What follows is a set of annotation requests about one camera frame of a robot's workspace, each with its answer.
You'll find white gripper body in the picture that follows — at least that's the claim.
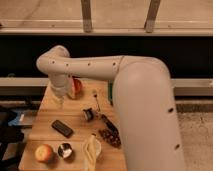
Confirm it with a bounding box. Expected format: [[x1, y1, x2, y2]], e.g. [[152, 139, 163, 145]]
[[51, 80, 70, 98]]

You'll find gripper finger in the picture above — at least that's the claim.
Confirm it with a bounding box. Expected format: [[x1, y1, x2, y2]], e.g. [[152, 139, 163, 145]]
[[53, 97, 60, 105], [60, 97, 65, 106]]

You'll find black eraser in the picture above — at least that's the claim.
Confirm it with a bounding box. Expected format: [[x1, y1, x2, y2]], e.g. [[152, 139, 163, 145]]
[[51, 120, 73, 138]]

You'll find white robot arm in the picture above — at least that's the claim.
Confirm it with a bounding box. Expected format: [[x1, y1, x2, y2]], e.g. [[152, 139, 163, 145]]
[[36, 46, 185, 171]]

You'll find small metal cup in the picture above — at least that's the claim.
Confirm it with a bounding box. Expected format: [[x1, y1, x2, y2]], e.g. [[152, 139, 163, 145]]
[[58, 143, 73, 159]]

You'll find red bowl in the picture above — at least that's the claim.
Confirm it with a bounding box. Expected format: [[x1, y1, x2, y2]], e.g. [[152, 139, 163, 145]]
[[68, 78, 82, 99]]

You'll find small black metal can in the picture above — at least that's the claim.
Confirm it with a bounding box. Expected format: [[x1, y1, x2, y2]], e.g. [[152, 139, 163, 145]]
[[83, 108, 96, 122]]

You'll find black chair with blue item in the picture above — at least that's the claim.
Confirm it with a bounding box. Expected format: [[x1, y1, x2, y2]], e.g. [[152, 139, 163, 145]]
[[0, 105, 31, 171]]

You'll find green plastic bin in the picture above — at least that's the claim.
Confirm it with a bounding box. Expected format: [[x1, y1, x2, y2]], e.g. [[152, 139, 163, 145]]
[[108, 82, 113, 106]]

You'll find red yellow apple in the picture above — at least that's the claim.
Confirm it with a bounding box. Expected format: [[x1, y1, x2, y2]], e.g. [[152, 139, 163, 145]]
[[35, 144, 54, 163]]

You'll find dark grapes bunch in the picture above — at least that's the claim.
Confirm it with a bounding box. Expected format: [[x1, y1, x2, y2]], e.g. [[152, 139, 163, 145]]
[[99, 129, 121, 148]]

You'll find yellow banana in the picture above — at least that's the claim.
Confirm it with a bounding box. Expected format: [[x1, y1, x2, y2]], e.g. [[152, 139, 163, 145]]
[[83, 134, 96, 171]]

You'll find black handled knife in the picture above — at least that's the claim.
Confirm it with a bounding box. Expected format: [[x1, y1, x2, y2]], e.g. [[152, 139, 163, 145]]
[[98, 113, 119, 133]]

